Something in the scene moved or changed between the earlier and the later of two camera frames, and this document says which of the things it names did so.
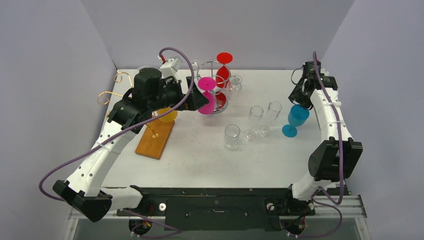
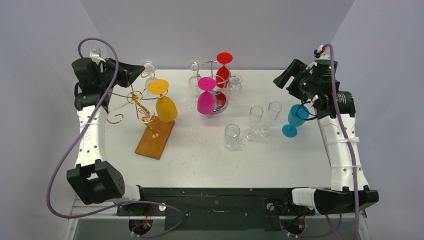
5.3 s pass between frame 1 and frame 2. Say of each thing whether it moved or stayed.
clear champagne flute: stayed
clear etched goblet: stayed
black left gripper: moved
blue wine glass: stayed
